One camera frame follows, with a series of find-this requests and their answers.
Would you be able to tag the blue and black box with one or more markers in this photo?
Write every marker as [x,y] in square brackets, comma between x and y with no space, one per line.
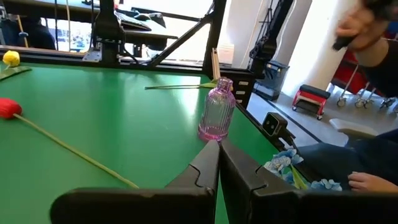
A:
[270,77]

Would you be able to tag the white chair armrest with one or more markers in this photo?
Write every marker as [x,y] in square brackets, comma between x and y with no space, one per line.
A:
[351,127]

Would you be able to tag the wooden sticks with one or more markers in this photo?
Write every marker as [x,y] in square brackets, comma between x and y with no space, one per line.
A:
[215,65]

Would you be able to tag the person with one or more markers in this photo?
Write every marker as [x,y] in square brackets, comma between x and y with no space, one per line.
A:
[367,155]

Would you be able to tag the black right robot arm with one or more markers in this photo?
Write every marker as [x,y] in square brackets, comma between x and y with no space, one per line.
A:
[107,31]

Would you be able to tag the blue artificial flower sprig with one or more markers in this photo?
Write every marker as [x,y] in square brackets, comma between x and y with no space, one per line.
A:
[281,161]

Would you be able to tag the green table mat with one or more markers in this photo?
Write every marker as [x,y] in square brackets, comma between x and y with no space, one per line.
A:
[109,124]

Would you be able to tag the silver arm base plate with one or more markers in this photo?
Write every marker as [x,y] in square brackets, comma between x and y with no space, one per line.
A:
[92,55]

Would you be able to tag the person's hand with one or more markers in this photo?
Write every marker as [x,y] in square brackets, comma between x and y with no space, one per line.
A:
[370,183]
[357,26]

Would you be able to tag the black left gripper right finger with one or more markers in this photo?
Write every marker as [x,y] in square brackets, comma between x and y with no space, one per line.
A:
[280,205]

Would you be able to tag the black table-level camera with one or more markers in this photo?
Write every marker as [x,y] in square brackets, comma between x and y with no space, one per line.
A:
[275,124]

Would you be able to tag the red cart with casters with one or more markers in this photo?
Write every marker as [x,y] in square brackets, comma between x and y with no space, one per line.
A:
[345,74]

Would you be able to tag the black aluminium table frame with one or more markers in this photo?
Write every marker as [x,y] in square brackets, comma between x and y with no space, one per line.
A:
[216,31]

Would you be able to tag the pink ribbed glass vase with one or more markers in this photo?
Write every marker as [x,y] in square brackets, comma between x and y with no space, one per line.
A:
[217,112]

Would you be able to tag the red creeper seat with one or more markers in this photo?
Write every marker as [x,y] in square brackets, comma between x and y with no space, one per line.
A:
[311,99]

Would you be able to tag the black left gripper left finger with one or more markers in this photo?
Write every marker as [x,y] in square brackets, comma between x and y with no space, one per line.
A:
[186,202]

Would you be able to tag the red tulip with green stem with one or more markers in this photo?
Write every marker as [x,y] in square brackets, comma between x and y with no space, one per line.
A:
[9,108]

